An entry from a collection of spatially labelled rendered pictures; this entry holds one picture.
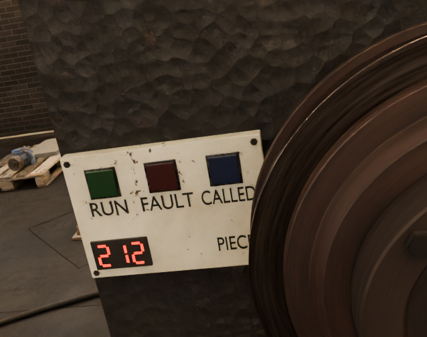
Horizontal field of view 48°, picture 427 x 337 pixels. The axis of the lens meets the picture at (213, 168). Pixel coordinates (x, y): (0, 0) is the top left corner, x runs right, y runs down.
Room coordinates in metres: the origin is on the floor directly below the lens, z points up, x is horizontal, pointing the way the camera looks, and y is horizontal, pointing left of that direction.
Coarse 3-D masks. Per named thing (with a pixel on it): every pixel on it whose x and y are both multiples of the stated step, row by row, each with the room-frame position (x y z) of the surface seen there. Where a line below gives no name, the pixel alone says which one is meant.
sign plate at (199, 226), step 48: (144, 144) 0.59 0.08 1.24; (192, 144) 0.57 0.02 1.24; (240, 144) 0.56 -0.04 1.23; (144, 192) 0.58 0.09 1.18; (192, 192) 0.57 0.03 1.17; (240, 192) 0.56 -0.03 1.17; (96, 240) 0.59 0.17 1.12; (144, 240) 0.58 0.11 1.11; (192, 240) 0.57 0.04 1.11; (240, 240) 0.56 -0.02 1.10
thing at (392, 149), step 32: (416, 96) 0.38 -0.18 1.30; (352, 128) 0.41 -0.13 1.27; (384, 128) 0.39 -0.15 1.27; (416, 128) 0.38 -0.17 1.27; (352, 160) 0.39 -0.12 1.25; (384, 160) 0.38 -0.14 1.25; (416, 160) 0.37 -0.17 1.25; (320, 192) 0.40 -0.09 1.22; (352, 192) 0.38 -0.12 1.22; (384, 192) 0.37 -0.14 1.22; (320, 224) 0.40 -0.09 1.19; (352, 224) 0.37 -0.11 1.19; (288, 256) 0.40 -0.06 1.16; (320, 256) 0.39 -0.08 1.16; (352, 256) 0.37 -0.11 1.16; (288, 288) 0.40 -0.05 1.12; (320, 288) 0.38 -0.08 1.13; (320, 320) 0.39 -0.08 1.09; (352, 320) 0.38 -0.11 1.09
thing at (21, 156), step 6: (12, 150) 4.61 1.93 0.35; (18, 150) 4.60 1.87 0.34; (24, 150) 4.65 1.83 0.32; (30, 150) 4.78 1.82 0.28; (18, 156) 4.55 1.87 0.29; (24, 156) 4.62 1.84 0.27; (30, 156) 4.70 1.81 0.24; (12, 162) 4.52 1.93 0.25; (18, 162) 4.54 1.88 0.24; (24, 162) 4.58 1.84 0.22; (30, 162) 4.72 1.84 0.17; (12, 168) 4.54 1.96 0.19; (18, 168) 4.50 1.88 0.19
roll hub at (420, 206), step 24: (408, 192) 0.36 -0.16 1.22; (384, 216) 0.36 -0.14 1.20; (408, 216) 0.33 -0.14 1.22; (384, 240) 0.34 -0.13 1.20; (360, 264) 0.36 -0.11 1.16; (384, 264) 0.33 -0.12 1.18; (408, 264) 0.32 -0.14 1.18; (360, 288) 0.34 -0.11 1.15; (384, 288) 0.33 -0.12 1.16; (408, 288) 0.32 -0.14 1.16; (360, 312) 0.33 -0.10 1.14; (384, 312) 0.33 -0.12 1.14; (408, 312) 0.33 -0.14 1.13; (360, 336) 0.33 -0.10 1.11; (384, 336) 0.33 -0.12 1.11; (408, 336) 0.33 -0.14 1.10
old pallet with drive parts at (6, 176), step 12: (36, 144) 5.63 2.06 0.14; (12, 156) 5.22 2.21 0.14; (48, 156) 4.99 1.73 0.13; (60, 156) 4.85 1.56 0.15; (0, 168) 4.77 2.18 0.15; (24, 168) 4.96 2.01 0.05; (36, 168) 4.54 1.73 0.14; (48, 168) 4.51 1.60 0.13; (60, 168) 4.83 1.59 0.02; (0, 180) 4.44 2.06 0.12; (12, 180) 4.42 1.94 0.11; (24, 180) 4.65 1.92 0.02; (36, 180) 4.39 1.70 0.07; (48, 180) 4.45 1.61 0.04
